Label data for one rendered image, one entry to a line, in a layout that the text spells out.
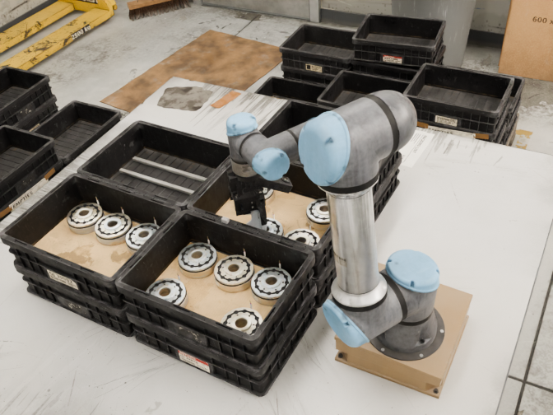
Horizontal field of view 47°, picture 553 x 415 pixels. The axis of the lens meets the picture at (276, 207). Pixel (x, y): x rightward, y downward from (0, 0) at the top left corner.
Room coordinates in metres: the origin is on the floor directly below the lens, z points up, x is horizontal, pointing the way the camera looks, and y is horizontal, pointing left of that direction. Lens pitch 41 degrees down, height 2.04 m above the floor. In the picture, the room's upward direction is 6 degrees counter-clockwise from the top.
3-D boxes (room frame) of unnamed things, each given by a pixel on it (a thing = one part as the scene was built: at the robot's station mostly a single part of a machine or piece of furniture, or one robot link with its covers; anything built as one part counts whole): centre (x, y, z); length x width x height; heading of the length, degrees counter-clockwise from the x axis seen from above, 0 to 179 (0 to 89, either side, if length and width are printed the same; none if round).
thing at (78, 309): (1.30, 0.50, 0.76); 0.40 x 0.30 x 0.12; 57
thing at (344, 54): (3.08, -0.34, 0.31); 0.40 x 0.30 x 0.34; 59
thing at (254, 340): (1.08, 0.16, 0.92); 0.40 x 0.30 x 0.02; 57
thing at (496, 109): (2.33, -0.82, 0.37); 0.40 x 0.30 x 0.45; 59
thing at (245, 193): (1.30, 0.07, 0.99); 0.09 x 0.08 x 0.12; 103
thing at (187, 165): (1.55, 0.33, 0.87); 0.40 x 0.30 x 0.11; 57
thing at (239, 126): (1.30, 0.06, 1.15); 0.09 x 0.08 x 0.11; 28
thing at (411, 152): (1.85, -0.39, 0.70); 0.33 x 0.23 x 0.01; 59
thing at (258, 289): (1.08, 0.03, 0.86); 0.10 x 0.10 x 0.01
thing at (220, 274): (1.14, 0.12, 0.86); 0.10 x 0.10 x 0.01
